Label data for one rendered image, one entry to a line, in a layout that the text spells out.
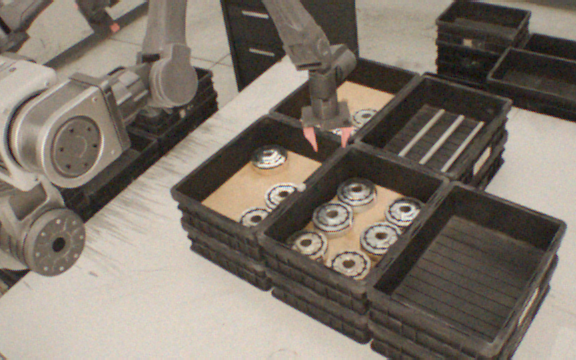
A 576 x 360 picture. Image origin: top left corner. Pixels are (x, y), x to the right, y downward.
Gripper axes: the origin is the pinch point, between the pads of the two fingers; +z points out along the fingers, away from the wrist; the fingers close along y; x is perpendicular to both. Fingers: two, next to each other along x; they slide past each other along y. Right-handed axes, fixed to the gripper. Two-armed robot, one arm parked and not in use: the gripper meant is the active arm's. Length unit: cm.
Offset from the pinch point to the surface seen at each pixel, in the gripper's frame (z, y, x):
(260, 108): 38, 18, -77
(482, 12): 55, -97, -160
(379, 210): 24.0, -11.0, -1.0
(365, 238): 21.0, -5.4, 10.7
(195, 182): 16.9, 35.3, -14.8
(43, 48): 90, 173, -280
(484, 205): 17.1, -34.8, 10.2
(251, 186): 24.2, 21.3, -18.2
